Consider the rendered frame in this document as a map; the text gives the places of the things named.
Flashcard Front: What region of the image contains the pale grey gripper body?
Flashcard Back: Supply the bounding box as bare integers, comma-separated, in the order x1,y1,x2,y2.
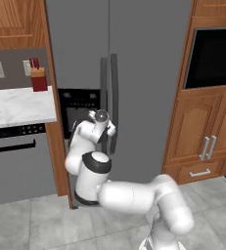
105,121,117,138

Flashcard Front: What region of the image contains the wooden fridge side panel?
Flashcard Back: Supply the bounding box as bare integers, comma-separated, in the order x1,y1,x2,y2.
41,0,73,210

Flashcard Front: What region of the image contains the grey fridge door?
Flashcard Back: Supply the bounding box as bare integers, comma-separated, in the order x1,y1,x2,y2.
108,0,193,185

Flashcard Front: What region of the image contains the grey freezer door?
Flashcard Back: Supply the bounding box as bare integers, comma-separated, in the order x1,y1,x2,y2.
44,0,111,210

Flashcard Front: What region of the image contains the red knife block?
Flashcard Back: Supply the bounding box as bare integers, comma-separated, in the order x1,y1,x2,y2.
28,57,49,93

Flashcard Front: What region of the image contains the wooden drawer front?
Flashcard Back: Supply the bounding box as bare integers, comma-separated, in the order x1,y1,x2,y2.
175,157,226,186

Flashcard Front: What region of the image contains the grey dishwasher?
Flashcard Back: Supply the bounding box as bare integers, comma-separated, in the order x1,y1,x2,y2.
0,122,59,207

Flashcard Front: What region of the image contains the black built-in oven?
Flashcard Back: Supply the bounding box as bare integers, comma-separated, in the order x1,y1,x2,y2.
182,26,226,91

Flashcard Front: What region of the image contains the wooden cupboard above oven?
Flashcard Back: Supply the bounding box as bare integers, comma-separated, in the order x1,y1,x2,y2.
192,0,226,20

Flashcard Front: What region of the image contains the dark grey fridge door handle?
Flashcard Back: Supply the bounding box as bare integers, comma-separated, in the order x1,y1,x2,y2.
110,53,119,156

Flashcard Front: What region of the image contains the dark grey freezer door handle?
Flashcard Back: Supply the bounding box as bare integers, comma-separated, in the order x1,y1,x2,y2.
100,57,109,113

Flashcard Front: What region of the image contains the silver cupboard door handle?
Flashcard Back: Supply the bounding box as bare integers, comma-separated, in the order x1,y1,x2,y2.
206,135,217,160
199,136,210,161

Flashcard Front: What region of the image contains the silver drawer handle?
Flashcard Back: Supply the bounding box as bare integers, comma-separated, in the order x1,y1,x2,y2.
189,168,212,178

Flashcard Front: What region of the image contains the black dishwasher handle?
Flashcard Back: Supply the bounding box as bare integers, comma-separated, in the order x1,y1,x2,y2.
0,139,37,155

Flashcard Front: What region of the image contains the wooden wall cupboard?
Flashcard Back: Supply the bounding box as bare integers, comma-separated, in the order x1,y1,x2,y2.
0,0,49,52

